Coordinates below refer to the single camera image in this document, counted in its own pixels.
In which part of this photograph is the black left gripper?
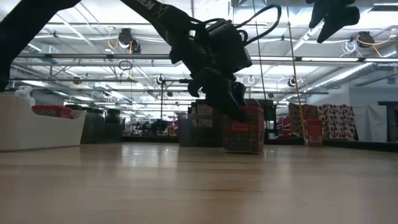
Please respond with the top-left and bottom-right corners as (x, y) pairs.
(170, 30), (248, 123)

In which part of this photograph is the brown labelled spice packet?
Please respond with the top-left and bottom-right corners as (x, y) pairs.
(188, 104), (214, 129)

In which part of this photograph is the orange brown spice packet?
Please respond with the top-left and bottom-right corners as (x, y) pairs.
(194, 99), (225, 147)

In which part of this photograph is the red spice shaker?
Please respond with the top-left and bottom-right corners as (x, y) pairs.
(304, 119), (324, 147)

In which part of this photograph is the white plastic bin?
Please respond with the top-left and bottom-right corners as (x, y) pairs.
(0, 94), (87, 152)

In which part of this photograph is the black monitor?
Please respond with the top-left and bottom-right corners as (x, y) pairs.
(262, 99), (277, 139)

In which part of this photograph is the grey translucent bin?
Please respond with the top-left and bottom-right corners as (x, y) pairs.
(178, 113), (225, 148)

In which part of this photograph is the dark red patterned cloth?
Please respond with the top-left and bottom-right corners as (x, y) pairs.
(288, 103), (318, 138)

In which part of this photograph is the red white patterned cloth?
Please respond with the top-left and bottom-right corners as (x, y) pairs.
(317, 104), (359, 141)

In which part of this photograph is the dark cabinet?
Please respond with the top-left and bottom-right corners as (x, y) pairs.
(377, 101), (398, 143)

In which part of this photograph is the dark grey bin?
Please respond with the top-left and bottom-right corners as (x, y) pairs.
(80, 107), (125, 144)

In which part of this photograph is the white lumpy object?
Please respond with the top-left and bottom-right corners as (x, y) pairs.
(14, 86), (35, 107)

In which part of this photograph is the black ceiling cable reel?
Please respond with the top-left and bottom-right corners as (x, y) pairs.
(356, 30), (376, 49)
(118, 28), (141, 54)

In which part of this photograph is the black camera cable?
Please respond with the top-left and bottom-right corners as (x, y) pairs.
(234, 3), (283, 47)

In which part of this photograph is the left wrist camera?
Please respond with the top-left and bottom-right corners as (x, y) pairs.
(205, 18), (253, 75)

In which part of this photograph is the black hanging cord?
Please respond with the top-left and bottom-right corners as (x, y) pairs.
(251, 0), (267, 101)

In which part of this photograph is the silver ventilation duct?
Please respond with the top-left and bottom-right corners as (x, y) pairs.
(306, 43), (398, 93)

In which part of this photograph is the yellow hanging cord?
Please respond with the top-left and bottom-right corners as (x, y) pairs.
(285, 0), (307, 141)

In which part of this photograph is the long aluminium light rail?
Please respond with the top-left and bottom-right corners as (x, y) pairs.
(9, 53), (398, 62)

